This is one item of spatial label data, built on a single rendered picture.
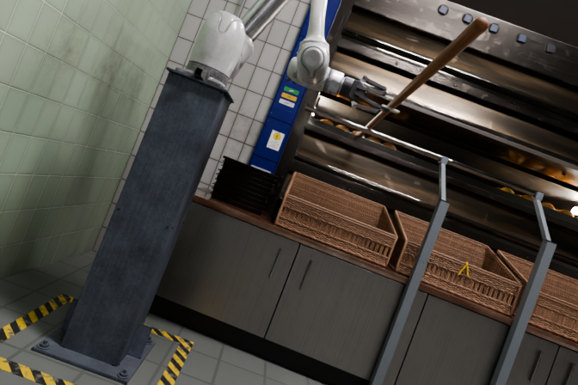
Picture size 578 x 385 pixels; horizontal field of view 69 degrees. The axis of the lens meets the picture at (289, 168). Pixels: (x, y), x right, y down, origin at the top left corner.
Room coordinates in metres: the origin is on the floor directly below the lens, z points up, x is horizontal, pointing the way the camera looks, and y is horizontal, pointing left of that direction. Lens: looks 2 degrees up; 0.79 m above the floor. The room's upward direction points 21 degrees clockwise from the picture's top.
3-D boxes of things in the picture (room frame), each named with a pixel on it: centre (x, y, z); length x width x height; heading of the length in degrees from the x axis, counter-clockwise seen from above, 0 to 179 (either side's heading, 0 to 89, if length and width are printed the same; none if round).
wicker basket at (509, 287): (2.12, -0.90, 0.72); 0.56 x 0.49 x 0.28; 86
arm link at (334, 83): (1.57, -0.04, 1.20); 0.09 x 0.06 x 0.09; 178
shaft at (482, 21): (1.63, -0.28, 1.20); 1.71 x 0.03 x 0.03; 177
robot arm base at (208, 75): (1.48, 0.40, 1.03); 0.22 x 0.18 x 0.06; 2
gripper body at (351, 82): (1.57, -0.12, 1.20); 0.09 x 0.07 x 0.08; 88
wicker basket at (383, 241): (2.14, -0.31, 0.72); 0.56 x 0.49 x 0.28; 89
